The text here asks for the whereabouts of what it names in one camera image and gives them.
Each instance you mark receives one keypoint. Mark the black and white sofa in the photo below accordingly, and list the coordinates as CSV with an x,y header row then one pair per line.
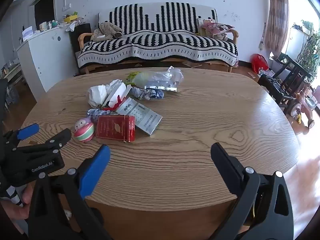
x,y
162,42

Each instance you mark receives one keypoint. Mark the white canister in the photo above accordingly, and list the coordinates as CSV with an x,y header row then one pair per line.
x,y
43,26

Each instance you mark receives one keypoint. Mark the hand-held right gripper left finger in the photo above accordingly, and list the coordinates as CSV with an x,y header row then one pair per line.
x,y
96,170

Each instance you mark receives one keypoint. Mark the black wooden chair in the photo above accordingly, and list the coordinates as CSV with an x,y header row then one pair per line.
x,y
295,72

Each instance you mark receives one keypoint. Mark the wooden sofa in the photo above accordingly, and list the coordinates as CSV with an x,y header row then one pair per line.
x,y
100,67

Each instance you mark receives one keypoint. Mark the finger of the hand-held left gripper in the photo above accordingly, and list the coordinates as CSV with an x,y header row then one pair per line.
x,y
27,131
57,138

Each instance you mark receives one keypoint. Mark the white and red torn wrapper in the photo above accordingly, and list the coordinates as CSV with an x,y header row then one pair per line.
x,y
117,92

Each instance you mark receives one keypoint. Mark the white side table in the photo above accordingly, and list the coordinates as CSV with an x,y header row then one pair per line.
x,y
15,73

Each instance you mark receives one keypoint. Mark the beige dotted jacket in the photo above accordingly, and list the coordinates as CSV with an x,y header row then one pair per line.
x,y
107,28

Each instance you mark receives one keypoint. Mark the clear plastic bag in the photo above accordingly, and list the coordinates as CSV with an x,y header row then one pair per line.
x,y
162,78

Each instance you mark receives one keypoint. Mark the grey cardboard box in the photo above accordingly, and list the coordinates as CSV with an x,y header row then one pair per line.
x,y
147,120

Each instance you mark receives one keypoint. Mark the green potted plants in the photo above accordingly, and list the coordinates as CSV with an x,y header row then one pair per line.
x,y
310,52

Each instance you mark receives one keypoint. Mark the red plastic bag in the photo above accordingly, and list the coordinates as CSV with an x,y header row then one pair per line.
x,y
258,63

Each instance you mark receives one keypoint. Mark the person's left hand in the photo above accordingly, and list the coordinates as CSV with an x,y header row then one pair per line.
x,y
13,212

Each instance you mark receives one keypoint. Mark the black cabinet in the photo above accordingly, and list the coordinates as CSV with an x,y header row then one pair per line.
x,y
77,30

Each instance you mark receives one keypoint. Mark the red cardboard box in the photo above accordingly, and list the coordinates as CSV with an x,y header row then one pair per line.
x,y
112,128

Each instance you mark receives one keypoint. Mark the pink ride-on toy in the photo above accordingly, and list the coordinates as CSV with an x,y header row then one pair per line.
x,y
307,110

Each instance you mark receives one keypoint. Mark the pink cartoon pillow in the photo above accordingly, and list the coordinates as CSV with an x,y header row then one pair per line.
x,y
217,28

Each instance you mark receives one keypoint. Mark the blue white wrapper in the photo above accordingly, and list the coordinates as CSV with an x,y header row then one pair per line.
x,y
147,94
95,113

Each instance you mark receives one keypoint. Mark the checked curtain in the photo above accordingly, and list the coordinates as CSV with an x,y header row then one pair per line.
x,y
278,17

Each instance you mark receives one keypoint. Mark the green snack bag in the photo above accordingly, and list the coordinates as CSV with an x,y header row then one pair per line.
x,y
132,77

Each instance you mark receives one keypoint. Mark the yellow box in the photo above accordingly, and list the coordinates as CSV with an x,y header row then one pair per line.
x,y
70,18

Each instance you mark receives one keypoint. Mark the pink striped egg toy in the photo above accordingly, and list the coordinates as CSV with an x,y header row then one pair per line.
x,y
85,131

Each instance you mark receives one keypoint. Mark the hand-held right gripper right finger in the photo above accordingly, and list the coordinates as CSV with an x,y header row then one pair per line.
x,y
225,165

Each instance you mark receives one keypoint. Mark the white paper box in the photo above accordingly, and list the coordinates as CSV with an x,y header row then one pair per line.
x,y
27,33

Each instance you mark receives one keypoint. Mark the printed magazine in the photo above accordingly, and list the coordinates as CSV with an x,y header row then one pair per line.
x,y
192,64

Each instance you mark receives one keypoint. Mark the white tissue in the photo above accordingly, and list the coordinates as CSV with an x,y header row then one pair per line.
x,y
97,96

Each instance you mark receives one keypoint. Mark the silver foil packet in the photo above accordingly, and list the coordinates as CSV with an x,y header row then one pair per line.
x,y
160,88

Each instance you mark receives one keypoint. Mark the white cabinet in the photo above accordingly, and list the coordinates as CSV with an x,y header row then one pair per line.
x,y
50,55

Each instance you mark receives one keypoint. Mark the beige hanging wall object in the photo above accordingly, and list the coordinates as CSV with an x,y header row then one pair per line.
x,y
261,45

